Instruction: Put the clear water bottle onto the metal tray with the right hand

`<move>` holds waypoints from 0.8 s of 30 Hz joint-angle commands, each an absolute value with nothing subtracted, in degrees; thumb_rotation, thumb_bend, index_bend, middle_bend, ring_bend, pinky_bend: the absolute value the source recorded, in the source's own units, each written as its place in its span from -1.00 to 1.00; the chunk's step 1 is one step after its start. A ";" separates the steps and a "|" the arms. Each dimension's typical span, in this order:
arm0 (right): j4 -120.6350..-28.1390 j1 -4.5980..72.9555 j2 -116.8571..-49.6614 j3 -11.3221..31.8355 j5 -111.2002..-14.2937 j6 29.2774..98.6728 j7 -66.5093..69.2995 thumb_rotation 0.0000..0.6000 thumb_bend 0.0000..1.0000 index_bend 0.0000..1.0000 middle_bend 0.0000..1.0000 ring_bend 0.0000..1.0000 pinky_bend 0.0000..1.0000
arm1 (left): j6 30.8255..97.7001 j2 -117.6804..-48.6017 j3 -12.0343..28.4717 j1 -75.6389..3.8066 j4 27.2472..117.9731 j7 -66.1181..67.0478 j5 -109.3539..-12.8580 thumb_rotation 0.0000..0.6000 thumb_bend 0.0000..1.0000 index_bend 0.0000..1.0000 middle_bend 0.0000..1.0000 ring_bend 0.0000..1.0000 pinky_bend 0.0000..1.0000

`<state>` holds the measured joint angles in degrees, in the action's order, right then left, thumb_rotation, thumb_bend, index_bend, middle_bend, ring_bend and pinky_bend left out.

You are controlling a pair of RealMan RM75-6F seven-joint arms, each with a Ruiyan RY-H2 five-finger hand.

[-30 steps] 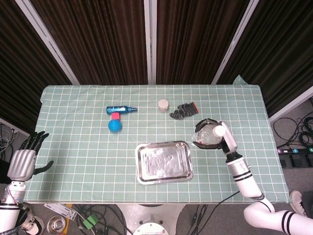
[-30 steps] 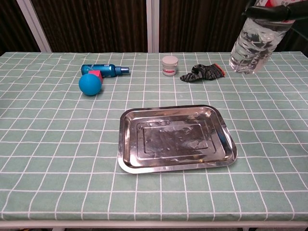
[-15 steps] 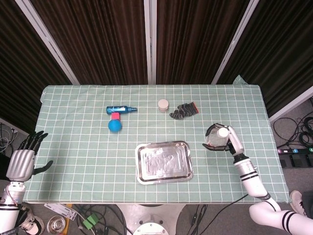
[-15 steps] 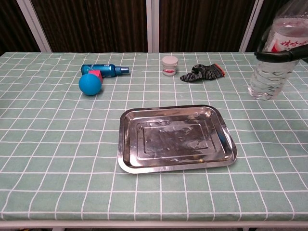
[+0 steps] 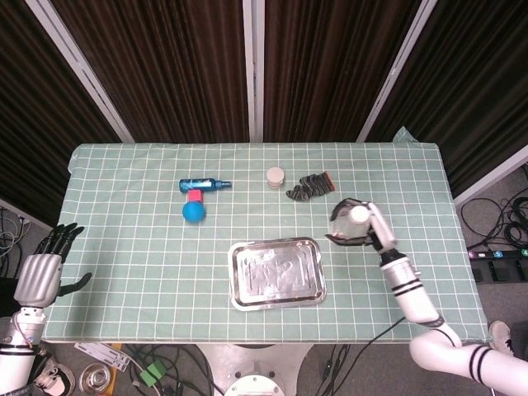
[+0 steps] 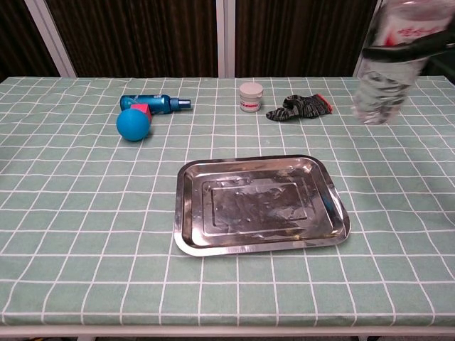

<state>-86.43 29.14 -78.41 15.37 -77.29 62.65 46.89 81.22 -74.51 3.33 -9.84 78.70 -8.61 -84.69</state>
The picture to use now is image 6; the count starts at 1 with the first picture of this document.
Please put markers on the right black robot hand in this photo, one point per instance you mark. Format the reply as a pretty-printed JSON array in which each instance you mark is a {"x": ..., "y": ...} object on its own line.
[{"x": 409, "y": 51}]

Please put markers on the transparent plastic water bottle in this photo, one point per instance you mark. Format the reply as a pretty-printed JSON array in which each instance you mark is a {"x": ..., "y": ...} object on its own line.
[{"x": 387, "y": 85}]

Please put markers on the blue spray bottle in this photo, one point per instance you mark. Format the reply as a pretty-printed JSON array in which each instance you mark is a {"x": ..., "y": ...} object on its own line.
[{"x": 156, "y": 102}]

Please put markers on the striped grey knit glove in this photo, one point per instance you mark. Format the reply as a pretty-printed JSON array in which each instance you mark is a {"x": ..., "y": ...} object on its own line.
[{"x": 302, "y": 106}]

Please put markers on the small white lidded jar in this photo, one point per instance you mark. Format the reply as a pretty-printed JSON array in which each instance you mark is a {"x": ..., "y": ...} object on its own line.
[{"x": 250, "y": 97}]

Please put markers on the stainless steel rectangular tray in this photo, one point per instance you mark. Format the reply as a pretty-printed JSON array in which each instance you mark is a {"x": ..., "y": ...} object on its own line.
[{"x": 256, "y": 206}]

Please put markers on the pink cube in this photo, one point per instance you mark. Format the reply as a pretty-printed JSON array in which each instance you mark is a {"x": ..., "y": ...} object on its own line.
[{"x": 141, "y": 108}]

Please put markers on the blue ball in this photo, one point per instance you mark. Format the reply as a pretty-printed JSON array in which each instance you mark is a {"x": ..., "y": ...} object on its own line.
[{"x": 132, "y": 125}]

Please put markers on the green checkered tablecloth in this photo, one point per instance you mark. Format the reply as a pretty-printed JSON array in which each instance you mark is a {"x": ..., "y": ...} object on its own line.
[{"x": 89, "y": 231}]

